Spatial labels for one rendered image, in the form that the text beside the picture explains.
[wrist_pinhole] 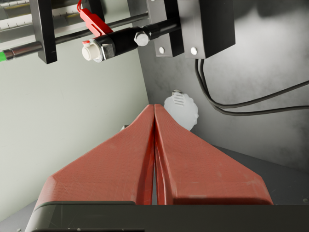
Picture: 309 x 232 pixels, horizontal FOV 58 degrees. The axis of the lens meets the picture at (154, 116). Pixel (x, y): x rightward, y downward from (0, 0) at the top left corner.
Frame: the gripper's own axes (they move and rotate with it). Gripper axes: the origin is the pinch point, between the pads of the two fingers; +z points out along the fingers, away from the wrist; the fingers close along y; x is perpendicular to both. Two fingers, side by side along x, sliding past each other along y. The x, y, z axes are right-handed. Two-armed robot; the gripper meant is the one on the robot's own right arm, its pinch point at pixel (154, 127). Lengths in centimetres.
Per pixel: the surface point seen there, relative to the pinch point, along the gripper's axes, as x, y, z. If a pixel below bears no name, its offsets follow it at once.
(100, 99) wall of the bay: 28, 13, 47
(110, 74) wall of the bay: 24, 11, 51
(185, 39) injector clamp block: 6.8, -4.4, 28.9
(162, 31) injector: 5.2, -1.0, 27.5
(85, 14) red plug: 2.5, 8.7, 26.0
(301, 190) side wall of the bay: 31.3, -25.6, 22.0
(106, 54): 4.5, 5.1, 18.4
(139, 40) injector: 4.3, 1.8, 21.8
